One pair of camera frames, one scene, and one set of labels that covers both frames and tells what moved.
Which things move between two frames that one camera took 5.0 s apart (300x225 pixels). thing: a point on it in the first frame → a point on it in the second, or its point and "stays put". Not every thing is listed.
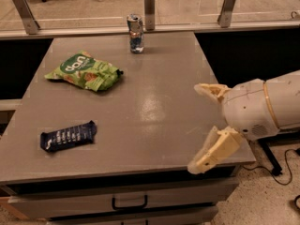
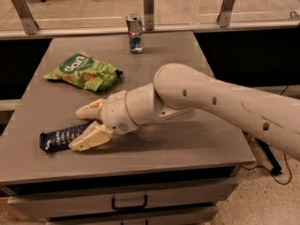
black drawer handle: (145, 203) stays put
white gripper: (248, 110) → (114, 113)
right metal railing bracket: (224, 18) stays put
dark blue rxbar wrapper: (64, 138) stays put
